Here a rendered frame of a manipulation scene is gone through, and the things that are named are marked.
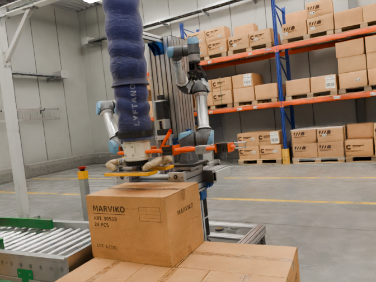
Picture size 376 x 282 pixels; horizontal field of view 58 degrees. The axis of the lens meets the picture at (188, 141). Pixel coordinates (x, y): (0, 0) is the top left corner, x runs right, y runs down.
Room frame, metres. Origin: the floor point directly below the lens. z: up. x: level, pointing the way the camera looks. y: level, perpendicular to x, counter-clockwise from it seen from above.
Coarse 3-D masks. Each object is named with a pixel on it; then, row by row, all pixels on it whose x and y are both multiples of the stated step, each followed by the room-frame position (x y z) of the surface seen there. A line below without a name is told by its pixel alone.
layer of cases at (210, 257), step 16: (192, 256) 1.96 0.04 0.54; (208, 256) 1.94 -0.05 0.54; (224, 256) 1.92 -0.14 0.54; (240, 256) 1.89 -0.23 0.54; (256, 256) 1.87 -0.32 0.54; (272, 256) 1.85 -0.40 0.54; (288, 256) 1.83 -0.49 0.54; (80, 272) 1.90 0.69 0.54; (96, 272) 1.87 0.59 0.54; (112, 272) 1.85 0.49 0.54; (128, 272) 1.83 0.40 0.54; (144, 272) 1.81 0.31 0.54; (160, 272) 1.79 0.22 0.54; (176, 272) 1.77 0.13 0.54; (192, 272) 1.75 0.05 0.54; (208, 272) 1.74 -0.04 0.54; (224, 272) 1.71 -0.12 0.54; (240, 272) 1.69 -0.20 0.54; (256, 272) 1.67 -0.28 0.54; (272, 272) 1.66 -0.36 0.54; (288, 272) 1.64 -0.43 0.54
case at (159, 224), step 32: (96, 192) 2.17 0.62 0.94; (128, 192) 2.06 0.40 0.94; (160, 192) 1.96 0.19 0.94; (192, 192) 2.10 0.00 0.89; (96, 224) 2.09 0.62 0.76; (128, 224) 1.96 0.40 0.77; (160, 224) 1.85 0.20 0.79; (192, 224) 2.07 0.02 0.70; (96, 256) 2.10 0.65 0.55; (128, 256) 1.98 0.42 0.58; (160, 256) 1.87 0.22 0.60
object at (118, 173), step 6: (120, 168) 2.09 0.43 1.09; (138, 168) 2.02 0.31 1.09; (108, 174) 2.09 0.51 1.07; (114, 174) 2.06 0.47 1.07; (120, 174) 2.04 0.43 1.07; (126, 174) 2.02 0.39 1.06; (132, 174) 2.00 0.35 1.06; (138, 174) 1.97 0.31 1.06; (144, 174) 1.95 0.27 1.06; (150, 174) 1.96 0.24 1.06
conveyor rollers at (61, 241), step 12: (0, 228) 3.09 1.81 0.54; (12, 228) 3.01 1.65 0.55; (24, 228) 3.00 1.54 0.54; (60, 228) 2.83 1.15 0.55; (12, 240) 2.69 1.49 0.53; (24, 240) 2.61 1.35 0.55; (36, 240) 2.59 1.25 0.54; (48, 240) 2.58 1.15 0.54; (60, 240) 2.57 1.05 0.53; (72, 240) 2.55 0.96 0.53; (84, 240) 2.45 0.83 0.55; (36, 252) 2.36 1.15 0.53; (48, 252) 2.34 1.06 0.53; (60, 252) 2.25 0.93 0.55
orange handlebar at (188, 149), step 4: (152, 148) 2.34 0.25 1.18; (156, 148) 2.39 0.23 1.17; (176, 148) 1.98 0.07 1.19; (180, 148) 1.96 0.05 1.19; (184, 148) 1.95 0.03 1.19; (188, 148) 1.93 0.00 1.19; (192, 148) 1.92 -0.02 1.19; (208, 148) 1.87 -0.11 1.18; (212, 148) 1.86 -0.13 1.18; (232, 148) 1.81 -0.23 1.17; (120, 152) 2.18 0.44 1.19; (148, 152) 2.07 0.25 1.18; (152, 152) 2.06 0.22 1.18; (156, 152) 2.04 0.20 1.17; (160, 152) 2.03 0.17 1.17; (184, 152) 1.95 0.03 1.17
